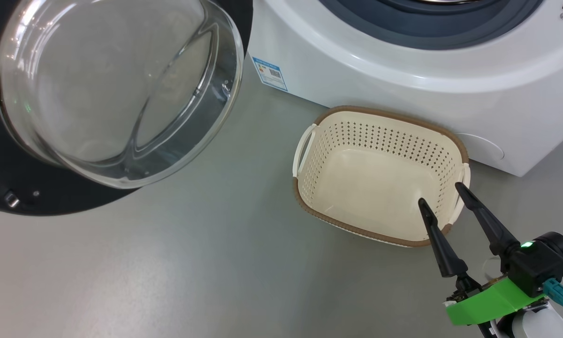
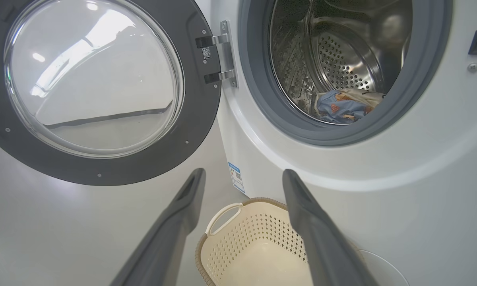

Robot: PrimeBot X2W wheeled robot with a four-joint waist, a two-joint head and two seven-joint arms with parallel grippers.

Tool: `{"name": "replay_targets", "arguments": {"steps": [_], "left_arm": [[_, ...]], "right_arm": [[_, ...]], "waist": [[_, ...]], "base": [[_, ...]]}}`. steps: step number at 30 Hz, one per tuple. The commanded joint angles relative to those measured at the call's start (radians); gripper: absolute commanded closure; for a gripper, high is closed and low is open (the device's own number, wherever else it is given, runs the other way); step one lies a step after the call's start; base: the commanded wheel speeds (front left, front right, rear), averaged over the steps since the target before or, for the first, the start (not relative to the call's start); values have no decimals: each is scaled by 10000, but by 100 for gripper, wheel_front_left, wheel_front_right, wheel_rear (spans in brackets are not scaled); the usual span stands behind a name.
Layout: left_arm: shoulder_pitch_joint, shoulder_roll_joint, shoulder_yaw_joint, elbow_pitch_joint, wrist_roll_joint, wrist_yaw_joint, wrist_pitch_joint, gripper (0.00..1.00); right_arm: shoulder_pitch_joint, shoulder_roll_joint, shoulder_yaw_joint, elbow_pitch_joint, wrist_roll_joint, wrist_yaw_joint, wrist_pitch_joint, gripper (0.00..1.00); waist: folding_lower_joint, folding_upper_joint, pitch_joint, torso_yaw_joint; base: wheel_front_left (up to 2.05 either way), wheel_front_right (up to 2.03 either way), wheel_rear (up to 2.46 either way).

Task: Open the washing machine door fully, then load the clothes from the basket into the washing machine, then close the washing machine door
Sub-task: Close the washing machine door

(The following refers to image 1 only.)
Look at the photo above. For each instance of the blue energy label sticker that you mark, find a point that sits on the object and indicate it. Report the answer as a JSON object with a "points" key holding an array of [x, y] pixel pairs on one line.
{"points": [[270, 74]]}

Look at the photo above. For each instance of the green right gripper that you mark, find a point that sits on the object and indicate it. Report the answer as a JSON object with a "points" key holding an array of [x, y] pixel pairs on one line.
{"points": [[488, 303]]}

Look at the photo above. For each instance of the black glass washing machine door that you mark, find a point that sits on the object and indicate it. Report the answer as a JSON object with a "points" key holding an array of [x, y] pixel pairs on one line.
{"points": [[9, 188]]}

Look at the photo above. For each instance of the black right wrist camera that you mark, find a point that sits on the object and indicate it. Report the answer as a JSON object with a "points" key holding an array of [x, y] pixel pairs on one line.
{"points": [[542, 263]]}

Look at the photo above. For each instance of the cream perforated laundry basket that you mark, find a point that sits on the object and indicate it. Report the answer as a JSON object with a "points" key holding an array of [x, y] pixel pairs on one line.
{"points": [[370, 188]]}

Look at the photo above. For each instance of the white washing machine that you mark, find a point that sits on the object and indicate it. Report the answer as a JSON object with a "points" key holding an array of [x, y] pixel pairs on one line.
{"points": [[403, 80]]}

